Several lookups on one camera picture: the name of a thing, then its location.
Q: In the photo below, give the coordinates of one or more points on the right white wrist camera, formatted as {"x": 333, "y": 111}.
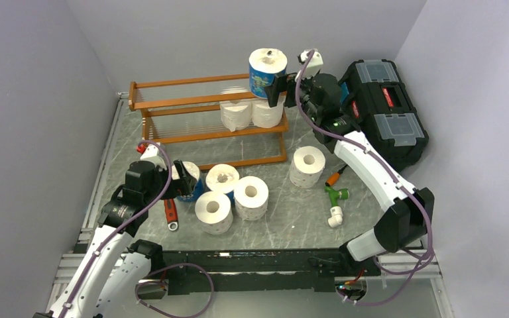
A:
{"x": 312, "y": 62}

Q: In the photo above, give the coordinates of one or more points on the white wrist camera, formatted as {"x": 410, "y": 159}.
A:
{"x": 312, "y": 62}
{"x": 151, "y": 153}

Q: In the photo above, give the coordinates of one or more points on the green and white pipe fitting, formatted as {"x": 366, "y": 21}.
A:
{"x": 335, "y": 196}

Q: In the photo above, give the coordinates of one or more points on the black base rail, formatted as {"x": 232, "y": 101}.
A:
{"x": 317, "y": 269}

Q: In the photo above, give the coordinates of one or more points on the white roll sideways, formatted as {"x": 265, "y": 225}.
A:
{"x": 264, "y": 116}

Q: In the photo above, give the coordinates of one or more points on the white roll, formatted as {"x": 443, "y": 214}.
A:
{"x": 213, "y": 210}
{"x": 307, "y": 166}
{"x": 251, "y": 198}
{"x": 236, "y": 114}

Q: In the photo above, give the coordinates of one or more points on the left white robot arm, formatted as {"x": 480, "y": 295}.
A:
{"x": 115, "y": 259}

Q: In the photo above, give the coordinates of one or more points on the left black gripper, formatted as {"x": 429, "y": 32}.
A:
{"x": 181, "y": 187}

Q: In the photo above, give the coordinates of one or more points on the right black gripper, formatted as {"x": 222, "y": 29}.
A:
{"x": 282, "y": 83}

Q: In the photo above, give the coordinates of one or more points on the red handled tool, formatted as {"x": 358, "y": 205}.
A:
{"x": 171, "y": 214}

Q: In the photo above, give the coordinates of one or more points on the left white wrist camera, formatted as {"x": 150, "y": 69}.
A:
{"x": 151, "y": 153}

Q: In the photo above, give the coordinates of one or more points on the orange wooden two-tier shelf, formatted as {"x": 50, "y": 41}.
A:
{"x": 185, "y": 114}

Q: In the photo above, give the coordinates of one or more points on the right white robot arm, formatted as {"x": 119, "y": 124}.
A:
{"x": 407, "y": 211}

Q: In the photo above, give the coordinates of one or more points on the black plastic toolbox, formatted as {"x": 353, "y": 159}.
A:
{"x": 379, "y": 103}

